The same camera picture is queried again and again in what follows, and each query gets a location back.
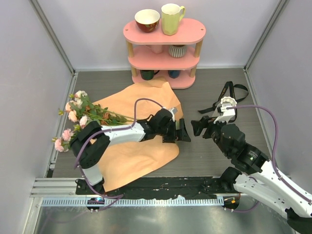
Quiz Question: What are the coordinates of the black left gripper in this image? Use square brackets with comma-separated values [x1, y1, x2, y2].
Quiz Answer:
[156, 118, 190, 143]

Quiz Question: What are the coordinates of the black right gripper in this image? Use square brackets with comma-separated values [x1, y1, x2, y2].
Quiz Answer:
[191, 115, 231, 156]

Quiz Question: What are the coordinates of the black printed ribbon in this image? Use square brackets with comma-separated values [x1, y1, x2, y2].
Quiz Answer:
[198, 81, 249, 114]

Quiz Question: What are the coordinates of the green orange wrapping paper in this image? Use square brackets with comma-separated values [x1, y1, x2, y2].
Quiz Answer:
[95, 77, 183, 192]

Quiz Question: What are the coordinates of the pink artificial flower bouquet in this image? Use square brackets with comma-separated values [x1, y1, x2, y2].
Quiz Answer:
[52, 90, 134, 152]

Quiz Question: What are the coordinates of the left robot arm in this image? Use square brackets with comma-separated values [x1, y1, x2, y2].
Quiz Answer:
[69, 108, 191, 195]

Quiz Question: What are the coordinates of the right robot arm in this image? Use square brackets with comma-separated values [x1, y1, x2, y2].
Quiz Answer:
[191, 116, 312, 234]

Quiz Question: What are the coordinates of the white ribbed vase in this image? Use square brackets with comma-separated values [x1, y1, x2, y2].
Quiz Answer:
[219, 97, 237, 104]

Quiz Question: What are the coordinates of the dark blue cup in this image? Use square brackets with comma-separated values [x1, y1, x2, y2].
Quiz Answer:
[168, 70, 180, 78]

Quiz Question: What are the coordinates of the dark green mug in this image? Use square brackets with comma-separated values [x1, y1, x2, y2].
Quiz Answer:
[140, 70, 159, 80]

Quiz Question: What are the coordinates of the striped grey cup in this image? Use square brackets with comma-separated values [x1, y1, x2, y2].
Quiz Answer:
[169, 45, 187, 58]

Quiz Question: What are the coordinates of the pink mug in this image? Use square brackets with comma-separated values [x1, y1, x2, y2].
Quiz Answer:
[146, 45, 163, 54]

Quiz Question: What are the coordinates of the pink three-tier shelf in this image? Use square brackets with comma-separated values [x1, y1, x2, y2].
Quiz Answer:
[123, 18, 206, 89]

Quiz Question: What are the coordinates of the yellow ceramic mug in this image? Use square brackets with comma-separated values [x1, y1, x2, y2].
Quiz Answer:
[161, 3, 185, 36]

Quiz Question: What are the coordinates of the red white bowl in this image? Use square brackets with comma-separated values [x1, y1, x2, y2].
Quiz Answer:
[135, 9, 160, 33]

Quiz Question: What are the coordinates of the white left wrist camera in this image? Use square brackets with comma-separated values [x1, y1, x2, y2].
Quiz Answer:
[168, 107, 177, 122]

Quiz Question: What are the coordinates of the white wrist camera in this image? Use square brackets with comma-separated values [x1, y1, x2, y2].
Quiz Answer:
[168, 107, 177, 122]
[212, 102, 237, 124]

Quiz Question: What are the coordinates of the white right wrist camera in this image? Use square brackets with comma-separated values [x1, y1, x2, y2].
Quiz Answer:
[212, 102, 237, 124]

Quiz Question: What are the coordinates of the white slotted cable duct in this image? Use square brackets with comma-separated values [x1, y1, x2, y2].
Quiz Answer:
[41, 196, 224, 207]

